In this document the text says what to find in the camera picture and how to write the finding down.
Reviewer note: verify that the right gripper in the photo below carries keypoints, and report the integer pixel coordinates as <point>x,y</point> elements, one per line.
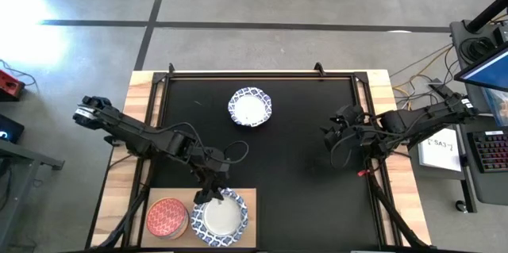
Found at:
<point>351,126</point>

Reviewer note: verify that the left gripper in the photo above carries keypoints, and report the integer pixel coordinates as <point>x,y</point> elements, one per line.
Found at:
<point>215,181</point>

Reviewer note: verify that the blue white patterned paper bowl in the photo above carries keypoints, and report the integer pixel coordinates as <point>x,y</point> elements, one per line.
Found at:
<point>250,107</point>
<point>222,219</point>

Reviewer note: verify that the red zigzag small bowl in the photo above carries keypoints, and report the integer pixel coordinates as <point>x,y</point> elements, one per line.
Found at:
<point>166,217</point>

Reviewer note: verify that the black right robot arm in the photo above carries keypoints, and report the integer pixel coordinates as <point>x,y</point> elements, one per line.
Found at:
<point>401,122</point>

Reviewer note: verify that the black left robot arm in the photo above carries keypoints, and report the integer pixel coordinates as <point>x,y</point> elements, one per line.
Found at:
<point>131,130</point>

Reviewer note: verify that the small red tag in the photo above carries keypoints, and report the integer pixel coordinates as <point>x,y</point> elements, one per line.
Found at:
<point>362,173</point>

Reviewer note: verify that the light wooden board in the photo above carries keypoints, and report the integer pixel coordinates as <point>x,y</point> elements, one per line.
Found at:
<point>253,241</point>

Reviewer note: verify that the black table mat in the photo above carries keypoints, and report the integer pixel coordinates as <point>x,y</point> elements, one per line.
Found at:
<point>278,213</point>

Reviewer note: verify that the white paper sign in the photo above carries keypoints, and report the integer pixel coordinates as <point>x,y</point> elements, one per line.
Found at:
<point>440,157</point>

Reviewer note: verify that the black power strip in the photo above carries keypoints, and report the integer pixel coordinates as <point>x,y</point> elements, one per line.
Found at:
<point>438,86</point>

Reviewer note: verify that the black caster wheel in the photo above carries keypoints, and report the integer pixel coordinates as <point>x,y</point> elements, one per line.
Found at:
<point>460,205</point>

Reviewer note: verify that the black backlit keyboard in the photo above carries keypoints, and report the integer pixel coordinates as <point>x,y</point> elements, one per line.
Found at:
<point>492,152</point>

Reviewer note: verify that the blue plastic package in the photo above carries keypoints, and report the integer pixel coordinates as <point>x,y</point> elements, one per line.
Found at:
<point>496,104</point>

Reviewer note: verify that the grey equipment cart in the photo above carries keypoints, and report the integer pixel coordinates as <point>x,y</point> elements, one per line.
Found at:
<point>492,189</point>

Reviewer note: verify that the monitor with blue screen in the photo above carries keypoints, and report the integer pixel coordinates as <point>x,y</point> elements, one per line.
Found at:
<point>490,71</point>

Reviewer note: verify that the dark metal stand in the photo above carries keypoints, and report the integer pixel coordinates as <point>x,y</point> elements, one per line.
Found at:
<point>24,158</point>

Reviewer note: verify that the black pole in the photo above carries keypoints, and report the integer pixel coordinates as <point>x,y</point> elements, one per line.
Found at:
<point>488,11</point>

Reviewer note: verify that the black device with blue light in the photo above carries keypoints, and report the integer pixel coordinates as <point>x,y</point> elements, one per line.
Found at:
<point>10,130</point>

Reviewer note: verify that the red device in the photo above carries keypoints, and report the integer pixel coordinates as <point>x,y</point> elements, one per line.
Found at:
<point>10,86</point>

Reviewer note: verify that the black frame clamp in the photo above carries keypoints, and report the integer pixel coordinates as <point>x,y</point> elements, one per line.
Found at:
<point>171,67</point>
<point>319,68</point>

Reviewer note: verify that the black aluminium table frame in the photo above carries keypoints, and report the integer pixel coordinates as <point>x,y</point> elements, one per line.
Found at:
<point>258,75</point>

